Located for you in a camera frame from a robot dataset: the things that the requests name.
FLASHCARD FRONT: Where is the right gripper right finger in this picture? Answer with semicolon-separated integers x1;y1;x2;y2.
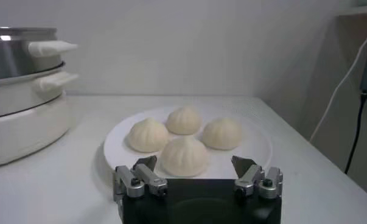
230;155;284;201

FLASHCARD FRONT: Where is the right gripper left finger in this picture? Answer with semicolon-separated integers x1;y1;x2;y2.
112;155;169;203

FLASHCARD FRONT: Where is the white steamed baozi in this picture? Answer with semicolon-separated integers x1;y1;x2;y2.
160;136;210;178
166;106;203;136
201;117;243;150
127;117;170;153

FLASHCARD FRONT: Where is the steel steamer basket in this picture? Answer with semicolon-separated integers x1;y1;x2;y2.
0;26;79;82

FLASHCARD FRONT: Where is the white round plate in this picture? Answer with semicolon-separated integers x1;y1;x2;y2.
103;105;273;180

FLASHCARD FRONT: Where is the white electric cooker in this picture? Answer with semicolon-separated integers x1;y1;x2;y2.
0;62;80;170

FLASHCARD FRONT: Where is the white power cable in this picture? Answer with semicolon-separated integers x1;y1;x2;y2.
309;21;367;143

